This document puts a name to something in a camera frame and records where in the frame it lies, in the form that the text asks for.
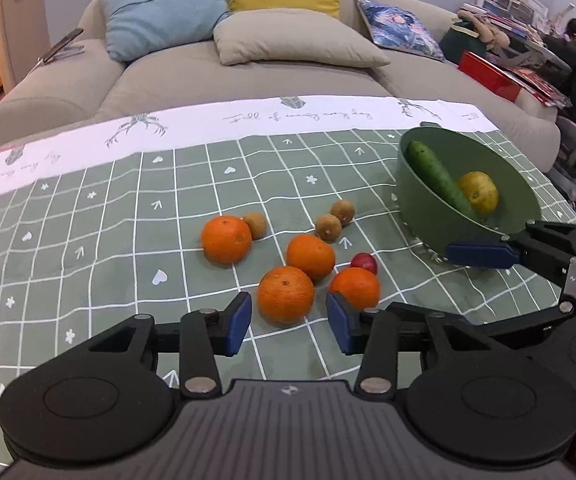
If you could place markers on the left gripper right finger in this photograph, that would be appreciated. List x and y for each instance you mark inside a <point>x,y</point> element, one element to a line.
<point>461,392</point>

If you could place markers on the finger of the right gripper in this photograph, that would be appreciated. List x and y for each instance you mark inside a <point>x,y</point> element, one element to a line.
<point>545,248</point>
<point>518,334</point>

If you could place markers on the light blue cushion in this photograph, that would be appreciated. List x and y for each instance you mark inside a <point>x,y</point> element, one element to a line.
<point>136,28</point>

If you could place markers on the yellow-green pear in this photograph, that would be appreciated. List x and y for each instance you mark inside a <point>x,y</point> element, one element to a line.
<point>480,191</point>

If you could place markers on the beige cushion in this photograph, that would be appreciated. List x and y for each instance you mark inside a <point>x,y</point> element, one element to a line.
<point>293,35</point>

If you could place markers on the orange mandarin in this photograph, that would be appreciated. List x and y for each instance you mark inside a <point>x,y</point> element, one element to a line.
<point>359,287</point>
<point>311,255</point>
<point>225,239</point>
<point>285,295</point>

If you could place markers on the green checked tablecloth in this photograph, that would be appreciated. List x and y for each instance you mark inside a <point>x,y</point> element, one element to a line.
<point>159,214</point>

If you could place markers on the dark green bag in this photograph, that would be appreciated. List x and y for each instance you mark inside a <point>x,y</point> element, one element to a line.
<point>460,38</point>

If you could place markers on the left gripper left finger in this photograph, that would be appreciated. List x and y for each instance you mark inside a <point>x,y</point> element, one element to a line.
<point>119,391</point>

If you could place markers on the brown longan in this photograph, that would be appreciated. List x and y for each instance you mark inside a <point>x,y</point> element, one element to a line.
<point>344,211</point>
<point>256,223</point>
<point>328,227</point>

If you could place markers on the green cucumber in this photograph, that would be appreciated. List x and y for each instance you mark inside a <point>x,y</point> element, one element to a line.
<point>431,171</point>

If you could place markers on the blue printed cushion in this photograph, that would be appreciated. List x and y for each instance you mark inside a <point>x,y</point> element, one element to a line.
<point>393,28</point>

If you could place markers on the red magazines stack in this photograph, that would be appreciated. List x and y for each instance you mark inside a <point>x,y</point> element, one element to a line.
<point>540,88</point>

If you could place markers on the beige fabric sofa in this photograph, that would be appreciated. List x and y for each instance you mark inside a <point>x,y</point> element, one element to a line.
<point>89,88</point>

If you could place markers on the red box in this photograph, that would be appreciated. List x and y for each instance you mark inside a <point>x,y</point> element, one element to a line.
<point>490,76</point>

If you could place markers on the green plastic colander bowl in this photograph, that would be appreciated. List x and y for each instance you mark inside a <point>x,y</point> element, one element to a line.
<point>438,224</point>

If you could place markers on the plush toy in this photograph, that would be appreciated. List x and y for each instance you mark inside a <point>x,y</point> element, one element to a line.
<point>490,35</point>

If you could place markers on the black tablet on armrest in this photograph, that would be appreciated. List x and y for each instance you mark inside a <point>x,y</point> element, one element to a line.
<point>64,48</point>

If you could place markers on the small red tomato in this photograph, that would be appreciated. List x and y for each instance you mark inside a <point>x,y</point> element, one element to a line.
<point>365,261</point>

